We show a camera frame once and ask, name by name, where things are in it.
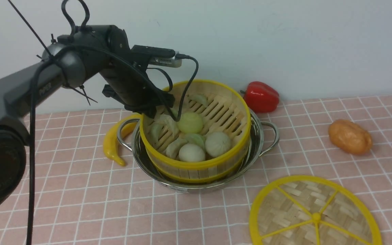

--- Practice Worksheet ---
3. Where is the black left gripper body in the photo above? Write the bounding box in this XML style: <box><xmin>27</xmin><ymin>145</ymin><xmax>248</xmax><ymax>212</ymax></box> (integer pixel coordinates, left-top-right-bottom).
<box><xmin>101</xmin><ymin>66</ymin><xmax>175</xmax><ymax>118</ymax></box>

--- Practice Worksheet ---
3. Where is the yellow rimmed bamboo steamer basket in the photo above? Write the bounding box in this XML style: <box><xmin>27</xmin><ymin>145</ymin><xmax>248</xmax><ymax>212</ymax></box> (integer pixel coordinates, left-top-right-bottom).
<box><xmin>140</xmin><ymin>80</ymin><xmax>251</xmax><ymax>183</ymax></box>

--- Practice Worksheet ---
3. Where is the yellow rimmed bamboo steamer lid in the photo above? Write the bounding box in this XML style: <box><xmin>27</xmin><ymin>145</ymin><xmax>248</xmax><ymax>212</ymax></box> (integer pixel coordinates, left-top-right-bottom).
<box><xmin>249</xmin><ymin>175</ymin><xmax>383</xmax><ymax>245</ymax></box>

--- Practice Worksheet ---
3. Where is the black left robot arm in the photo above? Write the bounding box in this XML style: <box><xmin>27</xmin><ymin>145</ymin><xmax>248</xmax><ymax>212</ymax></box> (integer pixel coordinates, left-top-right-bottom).
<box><xmin>0</xmin><ymin>25</ymin><xmax>181</xmax><ymax>205</ymax></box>

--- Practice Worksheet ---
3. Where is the stainless steel pot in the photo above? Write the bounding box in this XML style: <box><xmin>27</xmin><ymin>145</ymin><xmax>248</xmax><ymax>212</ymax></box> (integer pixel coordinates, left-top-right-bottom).
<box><xmin>115</xmin><ymin>111</ymin><xmax>280</xmax><ymax>194</ymax></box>

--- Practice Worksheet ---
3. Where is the yellow chili pepper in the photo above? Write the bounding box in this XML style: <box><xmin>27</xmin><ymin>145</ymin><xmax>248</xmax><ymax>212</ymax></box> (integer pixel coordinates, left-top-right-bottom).
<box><xmin>102</xmin><ymin>113</ymin><xmax>141</xmax><ymax>166</ymax></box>

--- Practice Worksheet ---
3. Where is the pale green round bun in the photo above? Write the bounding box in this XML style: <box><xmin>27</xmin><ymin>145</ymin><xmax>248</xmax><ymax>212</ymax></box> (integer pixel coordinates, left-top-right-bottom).
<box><xmin>177</xmin><ymin>112</ymin><xmax>204</xmax><ymax>134</ymax></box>

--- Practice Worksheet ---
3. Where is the pale green dumpling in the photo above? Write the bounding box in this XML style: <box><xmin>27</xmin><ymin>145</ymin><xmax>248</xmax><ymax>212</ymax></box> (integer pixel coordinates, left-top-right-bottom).
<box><xmin>184</xmin><ymin>133</ymin><xmax>206</xmax><ymax>150</ymax></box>

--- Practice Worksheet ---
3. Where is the grey white round bun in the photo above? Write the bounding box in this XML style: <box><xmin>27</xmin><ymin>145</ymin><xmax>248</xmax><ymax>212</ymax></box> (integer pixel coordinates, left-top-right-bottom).
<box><xmin>205</xmin><ymin>132</ymin><xmax>232</xmax><ymax>158</ymax></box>

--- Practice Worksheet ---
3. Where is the red bell pepper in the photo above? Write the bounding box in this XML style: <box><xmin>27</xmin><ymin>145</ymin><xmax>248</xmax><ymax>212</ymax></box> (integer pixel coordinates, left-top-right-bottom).
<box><xmin>240</xmin><ymin>81</ymin><xmax>280</xmax><ymax>113</ymax></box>

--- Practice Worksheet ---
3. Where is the orange potato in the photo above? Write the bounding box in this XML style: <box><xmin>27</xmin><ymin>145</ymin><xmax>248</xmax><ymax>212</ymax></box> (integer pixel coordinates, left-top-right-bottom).
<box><xmin>328</xmin><ymin>119</ymin><xmax>373</xmax><ymax>155</ymax></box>

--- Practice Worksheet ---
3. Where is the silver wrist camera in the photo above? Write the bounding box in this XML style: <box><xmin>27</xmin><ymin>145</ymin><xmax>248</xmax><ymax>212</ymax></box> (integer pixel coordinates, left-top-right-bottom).
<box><xmin>131</xmin><ymin>45</ymin><xmax>182</xmax><ymax>68</ymax></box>

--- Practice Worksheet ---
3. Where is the black camera cable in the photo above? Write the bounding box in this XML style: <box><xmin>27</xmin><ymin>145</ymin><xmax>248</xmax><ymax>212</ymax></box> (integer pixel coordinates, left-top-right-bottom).
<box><xmin>176</xmin><ymin>53</ymin><xmax>199</xmax><ymax>121</ymax></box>

